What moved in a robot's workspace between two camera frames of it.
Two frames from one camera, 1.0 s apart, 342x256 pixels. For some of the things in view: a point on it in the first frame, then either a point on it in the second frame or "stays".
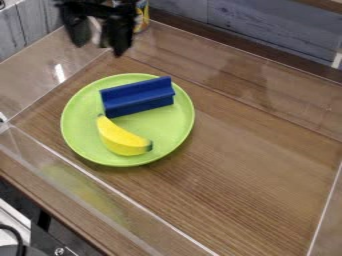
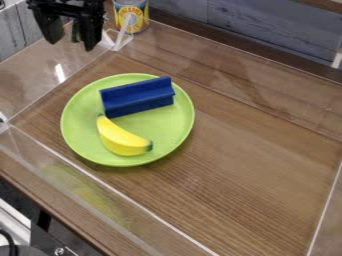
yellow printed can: x=142 y=16 stays
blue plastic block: x=138 y=96 stays
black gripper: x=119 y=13 -> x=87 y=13
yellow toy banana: x=119 y=140 stays
